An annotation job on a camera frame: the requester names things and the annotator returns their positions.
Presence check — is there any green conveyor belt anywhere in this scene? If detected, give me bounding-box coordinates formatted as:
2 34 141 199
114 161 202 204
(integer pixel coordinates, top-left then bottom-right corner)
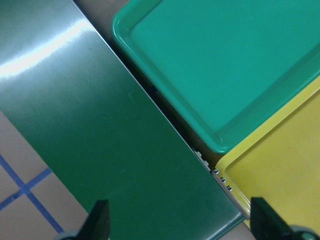
0 0 243 240

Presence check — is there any green plastic tray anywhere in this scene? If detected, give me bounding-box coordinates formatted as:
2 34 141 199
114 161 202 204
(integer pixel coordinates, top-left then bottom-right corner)
111 0 320 154

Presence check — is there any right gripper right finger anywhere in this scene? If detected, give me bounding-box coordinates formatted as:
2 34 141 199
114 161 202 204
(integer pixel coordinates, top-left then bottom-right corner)
249 197 293 240

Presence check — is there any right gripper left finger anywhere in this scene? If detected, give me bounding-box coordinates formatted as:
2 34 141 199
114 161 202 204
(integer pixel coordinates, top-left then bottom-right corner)
75 199 111 240

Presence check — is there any yellow plastic tray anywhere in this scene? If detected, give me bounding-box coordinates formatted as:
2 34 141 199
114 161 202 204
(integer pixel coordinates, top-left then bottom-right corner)
215 79 320 232

